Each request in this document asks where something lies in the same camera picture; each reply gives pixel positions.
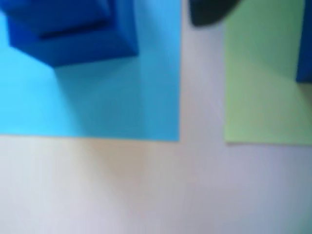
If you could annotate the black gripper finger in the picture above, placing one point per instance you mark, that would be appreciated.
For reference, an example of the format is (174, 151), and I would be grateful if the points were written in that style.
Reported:
(209, 11)

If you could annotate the large blue cube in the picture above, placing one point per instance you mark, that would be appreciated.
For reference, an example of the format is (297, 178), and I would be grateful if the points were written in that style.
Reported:
(304, 48)

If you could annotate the medium blue cube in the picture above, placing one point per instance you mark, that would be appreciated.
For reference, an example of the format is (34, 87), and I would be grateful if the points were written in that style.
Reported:
(85, 48)

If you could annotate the small blue cube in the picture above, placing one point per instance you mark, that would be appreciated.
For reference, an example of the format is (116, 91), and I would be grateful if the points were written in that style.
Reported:
(48, 14)

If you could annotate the green paper square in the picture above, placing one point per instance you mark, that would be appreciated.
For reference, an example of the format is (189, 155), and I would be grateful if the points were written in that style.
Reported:
(256, 97)

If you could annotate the light blue paper square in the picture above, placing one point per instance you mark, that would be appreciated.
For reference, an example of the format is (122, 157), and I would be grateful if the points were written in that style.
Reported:
(36, 102)

